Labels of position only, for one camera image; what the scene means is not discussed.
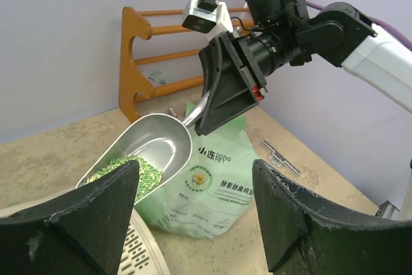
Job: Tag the wooden shelf rack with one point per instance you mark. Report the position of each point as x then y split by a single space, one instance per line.
146 75

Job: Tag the beige green litter box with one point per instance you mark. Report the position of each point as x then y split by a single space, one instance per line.
140 254

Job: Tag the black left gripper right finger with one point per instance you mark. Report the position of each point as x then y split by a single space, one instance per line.
306 233

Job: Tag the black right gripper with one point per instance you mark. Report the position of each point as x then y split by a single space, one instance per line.
233 78

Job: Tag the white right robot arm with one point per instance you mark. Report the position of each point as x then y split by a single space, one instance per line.
340 34

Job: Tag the green cat litter bag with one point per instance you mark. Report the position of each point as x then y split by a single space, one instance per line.
212 191

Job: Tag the black white bag sealing strip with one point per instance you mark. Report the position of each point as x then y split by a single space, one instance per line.
278 159

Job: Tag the green litter pellets pile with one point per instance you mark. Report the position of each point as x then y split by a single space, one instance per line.
135 175

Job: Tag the silver metal scoop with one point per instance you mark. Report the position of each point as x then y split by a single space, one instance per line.
160 141

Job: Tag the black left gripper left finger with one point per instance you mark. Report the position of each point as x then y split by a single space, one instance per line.
94 228

